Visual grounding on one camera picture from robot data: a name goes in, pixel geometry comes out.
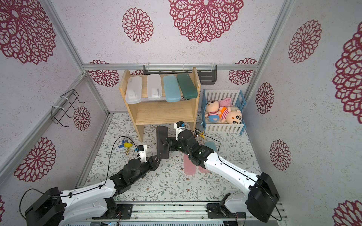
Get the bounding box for teal pencil case on top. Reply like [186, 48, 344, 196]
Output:
[163, 75, 181, 103]

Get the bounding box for yellow keychain by crib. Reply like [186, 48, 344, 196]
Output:
[195, 123, 206, 140]

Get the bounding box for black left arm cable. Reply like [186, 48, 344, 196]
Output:
[18, 136, 139, 221]

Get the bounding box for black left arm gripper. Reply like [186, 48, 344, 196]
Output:
[130, 154, 162, 184]

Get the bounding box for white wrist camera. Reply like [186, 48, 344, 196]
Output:
[174, 121, 186, 140]
[135, 145, 148, 163]

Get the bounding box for grey yellow plush keychain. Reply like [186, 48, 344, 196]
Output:
[118, 140, 133, 155]

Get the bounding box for pink plush doll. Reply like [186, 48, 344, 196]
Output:
[205, 100, 220, 123]

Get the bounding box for black pencil case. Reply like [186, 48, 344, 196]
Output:
[156, 126, 169, 159]

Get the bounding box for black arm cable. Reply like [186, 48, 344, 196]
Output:
[18, 136, 139, 221]
[192, 129, 283, 221]

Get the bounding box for frosted white pencil case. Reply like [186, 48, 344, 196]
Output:
[125, 76, 142, 104]
[147, 74, 163, 101]

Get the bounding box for light teal pencil case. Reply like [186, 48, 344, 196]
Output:
[205, 141, 217, 152]

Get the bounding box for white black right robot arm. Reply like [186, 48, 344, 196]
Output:
[156, 126, 280, 223]

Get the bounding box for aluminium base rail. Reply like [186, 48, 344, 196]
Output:
[50, 201, 289, 226]

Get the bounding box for orange shirt plush doll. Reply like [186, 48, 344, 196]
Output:
[218, 98, 242, 124]

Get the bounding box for blue white toy crib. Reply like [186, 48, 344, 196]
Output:
[201, 89, 246, 134]

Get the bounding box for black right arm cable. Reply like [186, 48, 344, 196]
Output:
[192, 129, 283, 221]

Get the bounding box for black wire wall rack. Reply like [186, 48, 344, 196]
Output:
[51, 89, 85, 128]

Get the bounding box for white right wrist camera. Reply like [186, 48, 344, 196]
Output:
[174, 121, 186, 140]

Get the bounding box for dark metal wall shelf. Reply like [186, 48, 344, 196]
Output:
[143, 66, 217, 85]

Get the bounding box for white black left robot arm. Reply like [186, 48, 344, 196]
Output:
[25, 156, 161, 226]

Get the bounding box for wooden two-tier shelf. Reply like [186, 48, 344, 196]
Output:
[119, 67, 201, 143]

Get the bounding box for dark green pencil case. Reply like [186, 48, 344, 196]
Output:
[177, 73, 198, 99]

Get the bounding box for pink pencil case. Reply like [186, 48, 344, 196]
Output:
[183, 154, 196, 176]
[199, 166, 209, 173]

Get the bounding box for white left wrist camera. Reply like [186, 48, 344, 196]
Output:
[135, 145, 148, 163]

